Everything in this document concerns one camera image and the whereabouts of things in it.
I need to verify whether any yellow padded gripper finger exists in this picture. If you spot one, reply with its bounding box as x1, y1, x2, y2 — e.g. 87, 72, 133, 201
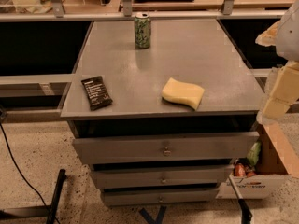
255, 21, 279, 47
257, 61, 299, 125

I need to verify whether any green soda can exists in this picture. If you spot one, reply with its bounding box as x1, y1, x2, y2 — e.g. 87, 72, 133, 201
134, 12, 151, 49

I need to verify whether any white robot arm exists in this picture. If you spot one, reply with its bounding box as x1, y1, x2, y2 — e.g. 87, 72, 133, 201
255, 0, 299, 125

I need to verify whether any green snack bag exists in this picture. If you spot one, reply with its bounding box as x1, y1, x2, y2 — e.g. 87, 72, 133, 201
247, 141, 262, 166

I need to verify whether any cardboard box with items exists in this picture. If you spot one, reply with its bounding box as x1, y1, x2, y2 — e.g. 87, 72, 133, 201
216, 121, 299, 200

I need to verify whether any top grey drawer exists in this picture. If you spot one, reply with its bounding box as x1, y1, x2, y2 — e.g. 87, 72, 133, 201
73, 132, 259, 164

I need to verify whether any grey drawer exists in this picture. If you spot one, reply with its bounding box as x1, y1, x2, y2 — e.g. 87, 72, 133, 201
91, 165, 233, 189
73, 132, 259, 164
101, 188, 218, 206

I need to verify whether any yellow sponge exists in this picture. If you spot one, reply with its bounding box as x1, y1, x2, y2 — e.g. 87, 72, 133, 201
162, 77, 205, 110

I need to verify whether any middle grey drawer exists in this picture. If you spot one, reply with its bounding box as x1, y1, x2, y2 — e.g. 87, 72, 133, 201
91, 165, 233, 189

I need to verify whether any bottom grey drawer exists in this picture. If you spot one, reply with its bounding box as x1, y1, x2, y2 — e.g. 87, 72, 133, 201
101, 188, 218, 206

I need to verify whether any grey drawer cabinet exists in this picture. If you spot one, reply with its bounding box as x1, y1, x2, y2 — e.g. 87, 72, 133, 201
62, 20, 263, 194

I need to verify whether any black snack bar wrapper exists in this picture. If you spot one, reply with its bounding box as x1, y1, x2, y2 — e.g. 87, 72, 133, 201
81, 76, 113, 111

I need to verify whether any black metal stand leg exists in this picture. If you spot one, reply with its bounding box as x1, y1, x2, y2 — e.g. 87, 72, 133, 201
0, 169, 66, 224

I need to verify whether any black tool handle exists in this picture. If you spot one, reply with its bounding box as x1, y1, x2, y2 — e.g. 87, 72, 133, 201
229, 175, 253, 224

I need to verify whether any grey metal shelf rail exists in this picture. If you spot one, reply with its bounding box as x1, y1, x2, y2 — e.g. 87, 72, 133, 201
0, 0, 285, 22

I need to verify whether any black floor cable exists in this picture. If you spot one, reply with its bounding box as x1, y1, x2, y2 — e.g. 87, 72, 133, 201
0, 121, 62, 224

